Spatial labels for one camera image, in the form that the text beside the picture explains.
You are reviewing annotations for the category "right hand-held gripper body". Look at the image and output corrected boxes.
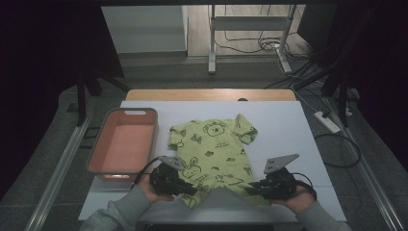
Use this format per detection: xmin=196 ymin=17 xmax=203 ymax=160
xmin=259 ymin=153 xmax=300 ymax=200

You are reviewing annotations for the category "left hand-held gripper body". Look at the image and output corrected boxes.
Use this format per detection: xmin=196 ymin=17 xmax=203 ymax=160
xmin=149 ymin=155 xmax=191 ymax=195

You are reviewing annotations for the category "green printed baby shirt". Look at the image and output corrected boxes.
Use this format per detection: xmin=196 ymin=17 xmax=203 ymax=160
xmin=167 ymin=113 xmax=273 ymax=210

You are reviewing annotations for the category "orange plastic basket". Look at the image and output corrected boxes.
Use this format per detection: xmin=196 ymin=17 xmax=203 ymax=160
xmin=86 ymin=107 xmax=159 ymax=183

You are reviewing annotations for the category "person's left hand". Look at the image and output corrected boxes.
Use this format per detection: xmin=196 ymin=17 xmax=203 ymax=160
xmin=138 ymin=174 xmax=176 ymax=204

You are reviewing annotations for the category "person's right hand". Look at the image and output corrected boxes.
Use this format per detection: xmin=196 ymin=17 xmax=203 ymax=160
xmin=272 ymin=185 xmax=317 ymax=216

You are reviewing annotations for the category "white power strip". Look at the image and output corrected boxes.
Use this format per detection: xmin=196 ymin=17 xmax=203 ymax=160
xmin=313 ymin=111 xmax=342 ymax=134

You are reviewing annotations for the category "wooden table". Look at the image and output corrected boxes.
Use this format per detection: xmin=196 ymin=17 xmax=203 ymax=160
xmin=124 ymin=89 xmax=297 ymax=102

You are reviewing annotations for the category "black metal stand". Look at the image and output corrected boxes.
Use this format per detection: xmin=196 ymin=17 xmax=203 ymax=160
xmin=293 ymin=47 xmax=354 ymax=128
xmin=76 ymin=71 xmax=131 ymax=128

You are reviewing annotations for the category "white cabinet panel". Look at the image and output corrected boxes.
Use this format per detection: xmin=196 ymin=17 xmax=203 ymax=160
xmin=101 ymin=5 xmax=188 ymax=54

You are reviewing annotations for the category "dark curtain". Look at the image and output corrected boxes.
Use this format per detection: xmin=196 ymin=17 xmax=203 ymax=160
xmin=297 ymin=0 xmax=408 ymax=171
xmin=0 ymin=0 xmax=124 ymax=200

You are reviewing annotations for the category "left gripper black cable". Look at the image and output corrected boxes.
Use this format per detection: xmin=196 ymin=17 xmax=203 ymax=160
xmin=129 ymin=156 xmax=162 ymax=191

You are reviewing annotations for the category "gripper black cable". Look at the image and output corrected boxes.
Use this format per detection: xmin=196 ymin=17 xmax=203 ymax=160
xmin=290 ymin=172 xmax=318 ymax=201
xmin=129 ymin=156 xmax=162 ymax=191

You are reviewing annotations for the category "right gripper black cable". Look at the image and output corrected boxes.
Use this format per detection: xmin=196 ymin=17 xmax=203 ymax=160
xmin=290 ymin=172 xmax=318 ymax=201

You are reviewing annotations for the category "black looped floor cable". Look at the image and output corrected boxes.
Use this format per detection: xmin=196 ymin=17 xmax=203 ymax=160
xmin=313 ymin=133 xmax=362 ymax=168

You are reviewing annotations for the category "aluminium floor rail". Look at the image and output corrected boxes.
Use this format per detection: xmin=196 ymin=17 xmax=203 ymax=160
xmin=323 ymin=95 xmax=406 ymax=231
xmin=24 ymin=115 xmax=92 ymax=231

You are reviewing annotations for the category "bundle of floor cables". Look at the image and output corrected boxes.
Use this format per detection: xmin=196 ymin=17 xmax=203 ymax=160
xmin=213 ymin=4 xmax=312 ymax=62

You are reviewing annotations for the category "white metal desk frame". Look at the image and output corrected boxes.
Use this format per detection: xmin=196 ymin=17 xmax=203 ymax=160
xmin=207 ymin=4 xmax=297 ymax=75

